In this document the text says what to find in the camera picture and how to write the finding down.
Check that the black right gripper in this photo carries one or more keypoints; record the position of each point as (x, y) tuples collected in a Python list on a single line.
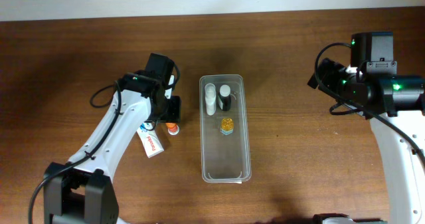
[(335, 71)]

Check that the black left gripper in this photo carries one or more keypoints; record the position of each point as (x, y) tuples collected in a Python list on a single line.
[(174, 113)]

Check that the orange tablet tube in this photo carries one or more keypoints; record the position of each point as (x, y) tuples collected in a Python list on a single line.
[(173, 128)]

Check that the white pump bottle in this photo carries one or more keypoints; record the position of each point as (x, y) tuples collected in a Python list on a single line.
[(210, 98)]

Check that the dark bottle white cap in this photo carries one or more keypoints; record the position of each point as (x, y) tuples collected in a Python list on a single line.
[(224, 99)]

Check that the gold lid small jar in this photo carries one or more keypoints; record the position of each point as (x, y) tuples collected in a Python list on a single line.
[(227, 126)]

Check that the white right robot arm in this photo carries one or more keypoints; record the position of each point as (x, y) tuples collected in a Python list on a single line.
[(399, 133)]

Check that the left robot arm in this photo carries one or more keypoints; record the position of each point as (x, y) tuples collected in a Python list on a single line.
[(81, 190)]

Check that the clear plastic container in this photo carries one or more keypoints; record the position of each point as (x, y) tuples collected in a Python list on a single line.
[(224, 158)]

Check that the white Panadol box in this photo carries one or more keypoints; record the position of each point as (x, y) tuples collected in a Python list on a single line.
[(150, 141)]

